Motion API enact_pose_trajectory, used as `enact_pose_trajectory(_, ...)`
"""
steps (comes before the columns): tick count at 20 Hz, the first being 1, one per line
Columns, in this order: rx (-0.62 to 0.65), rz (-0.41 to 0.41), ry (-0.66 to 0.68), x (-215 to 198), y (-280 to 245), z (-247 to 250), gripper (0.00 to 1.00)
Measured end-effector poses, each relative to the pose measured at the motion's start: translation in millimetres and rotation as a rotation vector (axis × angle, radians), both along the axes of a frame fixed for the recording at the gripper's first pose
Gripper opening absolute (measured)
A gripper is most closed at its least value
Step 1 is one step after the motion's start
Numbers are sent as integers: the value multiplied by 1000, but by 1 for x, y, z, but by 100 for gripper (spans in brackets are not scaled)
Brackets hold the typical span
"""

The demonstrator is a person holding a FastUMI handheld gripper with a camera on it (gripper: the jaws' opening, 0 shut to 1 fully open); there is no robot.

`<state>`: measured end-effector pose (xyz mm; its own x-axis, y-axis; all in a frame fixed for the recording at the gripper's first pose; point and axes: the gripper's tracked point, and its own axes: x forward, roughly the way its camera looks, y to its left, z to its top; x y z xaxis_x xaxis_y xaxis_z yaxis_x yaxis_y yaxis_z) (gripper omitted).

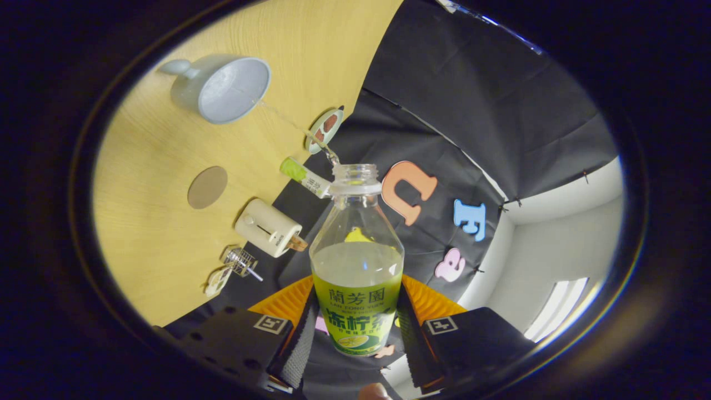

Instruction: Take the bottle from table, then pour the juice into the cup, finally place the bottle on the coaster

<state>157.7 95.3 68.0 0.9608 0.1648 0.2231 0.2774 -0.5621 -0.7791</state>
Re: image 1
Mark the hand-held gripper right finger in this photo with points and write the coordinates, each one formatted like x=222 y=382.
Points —
x=410 y=339

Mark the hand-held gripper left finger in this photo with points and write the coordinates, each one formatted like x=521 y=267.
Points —
x=300 y=344

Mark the green label juice bottle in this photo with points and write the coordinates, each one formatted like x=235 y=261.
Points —
x=356 y=303

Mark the round brown coaster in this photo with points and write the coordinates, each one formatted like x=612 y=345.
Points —
x=207 y=188

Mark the tall white green bottle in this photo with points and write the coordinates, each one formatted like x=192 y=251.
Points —
x=304 y=176

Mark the pale straw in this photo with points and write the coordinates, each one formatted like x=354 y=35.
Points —
x=255 y=274

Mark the brown toast slice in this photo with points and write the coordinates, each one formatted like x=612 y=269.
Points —
x=299 y=243

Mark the white divided sauce tray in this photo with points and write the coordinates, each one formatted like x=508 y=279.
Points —
x=218 y=282

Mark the white toaster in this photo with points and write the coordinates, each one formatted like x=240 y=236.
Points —
x=265 y=228

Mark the ceiling light panel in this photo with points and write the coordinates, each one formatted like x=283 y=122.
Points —
x=555 y=310

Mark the wooden table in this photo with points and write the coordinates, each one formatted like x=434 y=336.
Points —
x=155 y=244

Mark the grey round plate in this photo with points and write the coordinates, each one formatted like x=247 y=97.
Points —
x=318 y=145

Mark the brown meat piece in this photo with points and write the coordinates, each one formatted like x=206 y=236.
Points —
x=331 y=122
x=319 y=135

